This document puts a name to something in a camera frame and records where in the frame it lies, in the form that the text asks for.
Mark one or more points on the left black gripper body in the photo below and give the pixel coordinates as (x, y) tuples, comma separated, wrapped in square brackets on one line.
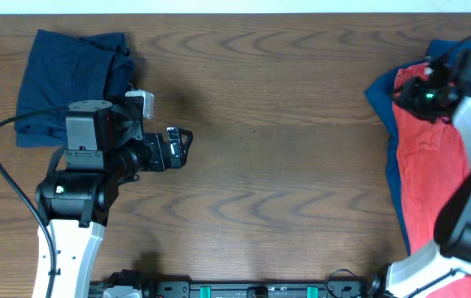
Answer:
[(153, 161)]

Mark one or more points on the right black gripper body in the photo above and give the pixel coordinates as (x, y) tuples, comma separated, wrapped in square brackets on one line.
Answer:
[(423, 100)]

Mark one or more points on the red t-shirt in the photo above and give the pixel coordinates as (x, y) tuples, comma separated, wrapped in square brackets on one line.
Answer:
[(432, 163)]

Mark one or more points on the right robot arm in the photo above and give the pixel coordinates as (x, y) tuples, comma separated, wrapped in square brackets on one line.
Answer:
[(447, 257)]

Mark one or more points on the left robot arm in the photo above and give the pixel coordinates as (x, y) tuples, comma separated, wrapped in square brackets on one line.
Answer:
[(106, 148)]

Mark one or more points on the blue t-shirt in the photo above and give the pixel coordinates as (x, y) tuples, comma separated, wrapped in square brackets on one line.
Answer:
[(378, 95)]

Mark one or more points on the folded dark navy garment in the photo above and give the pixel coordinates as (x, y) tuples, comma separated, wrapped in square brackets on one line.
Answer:
[(63, 69)]

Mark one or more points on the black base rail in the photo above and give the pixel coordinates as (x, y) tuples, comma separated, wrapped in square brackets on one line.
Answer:
[(133, 284)]

